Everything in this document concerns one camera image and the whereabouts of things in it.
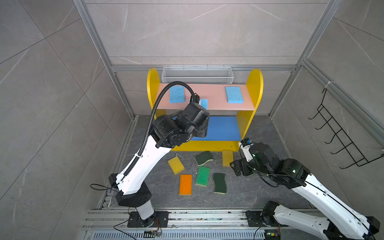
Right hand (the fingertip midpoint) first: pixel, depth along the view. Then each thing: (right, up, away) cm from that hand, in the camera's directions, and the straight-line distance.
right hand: (237, 160), depth 70 cm
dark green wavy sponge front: (-6, -15, +18) cm, 24 cm away
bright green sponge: (-16, -14, +18) cm, 27 cm away
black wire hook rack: (+47, +13, -1) cm, 49 cm away
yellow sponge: (-32, -8, +22) cm, 40 cm away
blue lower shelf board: (-3, +15, +27) cm, 31 cm away
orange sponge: (-26, -17, +15) cm, 34 cm away
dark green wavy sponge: (-15, -4, +24) cm, 29 cm away
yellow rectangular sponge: (+2, -4, +30) cm, 31 cm away
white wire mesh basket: (-19, +51, +29) cm, 62 cm away
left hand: (-18, +18, -9) cm, 27 cm away
